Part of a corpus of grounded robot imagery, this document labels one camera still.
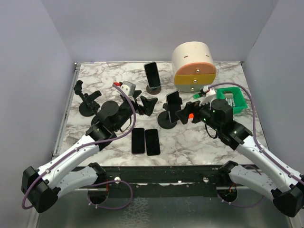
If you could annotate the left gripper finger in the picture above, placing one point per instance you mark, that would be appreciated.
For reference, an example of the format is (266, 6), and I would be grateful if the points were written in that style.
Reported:
(148, 105)
(135, 94)

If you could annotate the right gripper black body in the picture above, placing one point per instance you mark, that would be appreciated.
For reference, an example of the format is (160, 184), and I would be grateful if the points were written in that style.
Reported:
(197, 109)

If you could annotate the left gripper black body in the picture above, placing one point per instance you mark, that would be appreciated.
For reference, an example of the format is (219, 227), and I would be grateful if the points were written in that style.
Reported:
(138, 109)

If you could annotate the black phone stand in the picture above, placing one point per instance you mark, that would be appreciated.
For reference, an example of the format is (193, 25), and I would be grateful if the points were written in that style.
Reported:
(163, 119)
(91, 106)
(84, 108)

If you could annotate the purple smartphone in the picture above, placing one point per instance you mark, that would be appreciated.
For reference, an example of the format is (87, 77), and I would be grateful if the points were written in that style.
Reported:
(138, 141)

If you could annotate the tall black smartphone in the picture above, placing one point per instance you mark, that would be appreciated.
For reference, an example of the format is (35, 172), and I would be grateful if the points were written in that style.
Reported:
(152, 142)

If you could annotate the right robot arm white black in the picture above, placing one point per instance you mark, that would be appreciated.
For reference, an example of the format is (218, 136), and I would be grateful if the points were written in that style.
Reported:
(280, 183)

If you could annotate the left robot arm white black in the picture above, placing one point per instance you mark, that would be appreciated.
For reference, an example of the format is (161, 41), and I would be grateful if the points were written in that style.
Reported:
(43, 186)

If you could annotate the black smartphone on wooden stand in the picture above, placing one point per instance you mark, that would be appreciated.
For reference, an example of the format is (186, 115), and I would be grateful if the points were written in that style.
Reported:
(152, 74)

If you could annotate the green highlighter marker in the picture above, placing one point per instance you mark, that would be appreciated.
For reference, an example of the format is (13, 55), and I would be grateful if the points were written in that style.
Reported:
(196, 96)

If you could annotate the cream drawer cabinet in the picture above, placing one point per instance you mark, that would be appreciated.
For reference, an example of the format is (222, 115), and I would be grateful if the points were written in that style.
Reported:
(193, 66)

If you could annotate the green plastic bin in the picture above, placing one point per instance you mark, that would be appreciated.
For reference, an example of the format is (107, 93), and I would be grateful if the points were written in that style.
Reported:
(234, 97)

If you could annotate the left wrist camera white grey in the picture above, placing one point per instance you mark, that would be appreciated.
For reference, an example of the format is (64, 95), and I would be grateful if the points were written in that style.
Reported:
(128, 88)

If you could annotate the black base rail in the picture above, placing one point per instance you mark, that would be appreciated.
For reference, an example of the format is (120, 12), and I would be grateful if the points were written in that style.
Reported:
(166, 181)

